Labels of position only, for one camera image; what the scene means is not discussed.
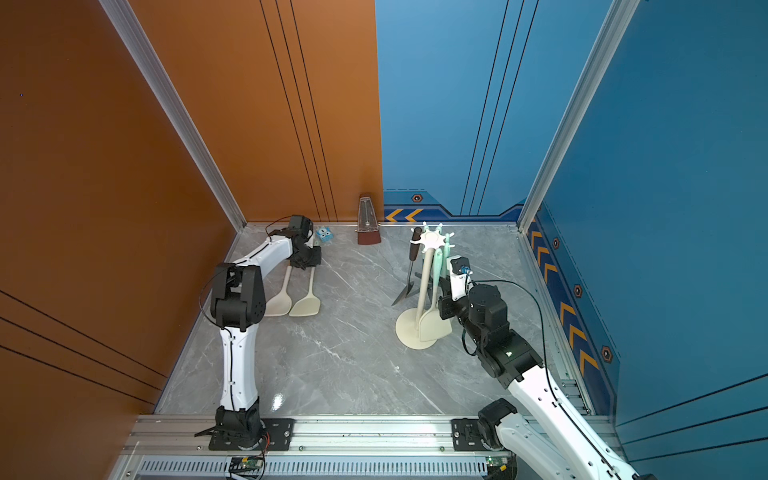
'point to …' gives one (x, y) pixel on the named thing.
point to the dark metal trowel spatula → (414, 255)
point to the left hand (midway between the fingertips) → (316, 256)
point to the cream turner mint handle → (435, 322)
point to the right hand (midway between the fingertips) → (443, 277)
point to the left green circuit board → (247, 466)
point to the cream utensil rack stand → (408, 323)
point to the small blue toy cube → (325, 234)
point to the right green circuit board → (499, 463)
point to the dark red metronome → (368, 226)
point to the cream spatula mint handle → (308, 305)
